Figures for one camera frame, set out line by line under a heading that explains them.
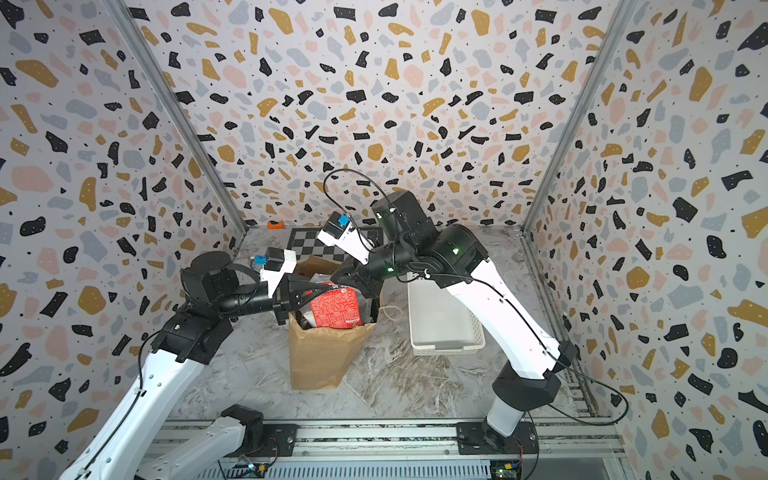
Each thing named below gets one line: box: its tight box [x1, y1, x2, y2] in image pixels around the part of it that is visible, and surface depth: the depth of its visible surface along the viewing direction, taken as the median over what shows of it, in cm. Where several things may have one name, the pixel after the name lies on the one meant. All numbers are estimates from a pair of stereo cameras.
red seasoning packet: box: [310, 288, 362, 328], surface depth 64 cm
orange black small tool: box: [267, 220, 285, 230], surface depth 126 cm
